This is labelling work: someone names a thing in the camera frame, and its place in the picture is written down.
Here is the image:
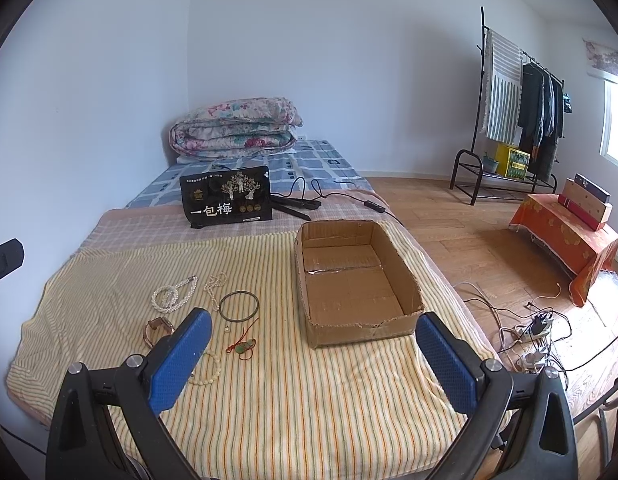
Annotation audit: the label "floral window valance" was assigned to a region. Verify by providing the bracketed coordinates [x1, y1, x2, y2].
[583, 40, 618, 84]

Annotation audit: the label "small green pot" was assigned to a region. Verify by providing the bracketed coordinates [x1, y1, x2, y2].
[482, 154, 499, 174]

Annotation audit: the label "thin pearl necklace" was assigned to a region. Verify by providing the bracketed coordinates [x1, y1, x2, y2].
[203, 271, 230, 334]

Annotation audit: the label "open cardboard box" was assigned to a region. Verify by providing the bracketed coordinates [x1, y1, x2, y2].
[295, 220, 424, 349]

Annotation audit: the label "yellow crate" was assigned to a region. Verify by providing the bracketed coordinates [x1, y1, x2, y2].
[495, 143, 530, 180]

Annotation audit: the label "thick white pearl necklace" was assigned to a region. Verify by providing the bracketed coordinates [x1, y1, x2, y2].
[151, 275, 199, 313]

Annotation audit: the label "yellow striped towel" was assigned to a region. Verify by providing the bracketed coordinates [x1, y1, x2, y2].
[4, 231, 500, 480]

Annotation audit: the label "window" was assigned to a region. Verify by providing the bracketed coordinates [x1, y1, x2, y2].
[600, 80, 618, 167]

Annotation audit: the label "gold wristwatch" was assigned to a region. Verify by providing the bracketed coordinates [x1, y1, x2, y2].
[143, 316, 175, 349]

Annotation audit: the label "black clothes rack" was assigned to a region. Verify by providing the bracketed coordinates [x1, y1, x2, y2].
[450, 24, 571, 205]

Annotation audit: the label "dark hanging clothes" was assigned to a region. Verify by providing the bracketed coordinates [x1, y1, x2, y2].
[518, 62, 564, 181]

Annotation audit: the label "dark bangle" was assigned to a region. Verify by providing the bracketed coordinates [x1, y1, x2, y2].
[218, 290, 260, 323]

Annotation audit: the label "orange covered low table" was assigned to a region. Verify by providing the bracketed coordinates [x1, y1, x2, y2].
[510, 194, 618, 307]

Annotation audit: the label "black cable with switch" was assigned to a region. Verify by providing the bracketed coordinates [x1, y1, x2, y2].
[210, 161, 406, 226]

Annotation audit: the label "stacked gift boxes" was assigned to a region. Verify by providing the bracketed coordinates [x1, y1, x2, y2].
[558, 178, 612, 231]

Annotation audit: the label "black snack bag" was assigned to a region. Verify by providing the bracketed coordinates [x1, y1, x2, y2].
[180, 166, 272, 229]

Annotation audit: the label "power strip with cables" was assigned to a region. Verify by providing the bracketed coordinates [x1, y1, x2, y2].
[453, 282, 618, 396]

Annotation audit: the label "blue checked bed sheet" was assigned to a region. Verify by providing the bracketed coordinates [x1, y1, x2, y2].
[127, 140, 372, 208]

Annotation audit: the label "folded floral quilt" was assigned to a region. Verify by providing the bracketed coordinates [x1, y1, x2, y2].
[168, 98, 303, 159]

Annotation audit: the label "green jade red cord pendant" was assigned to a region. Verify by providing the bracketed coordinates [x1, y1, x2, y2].
[225, 318, 259, 361]

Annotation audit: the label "pink checked bed sheet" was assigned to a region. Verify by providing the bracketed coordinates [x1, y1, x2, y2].
[76, 190, 422, 256]

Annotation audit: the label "striped hanging cloth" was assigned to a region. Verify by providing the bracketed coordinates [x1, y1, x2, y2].
[480, 29, 522, 145]

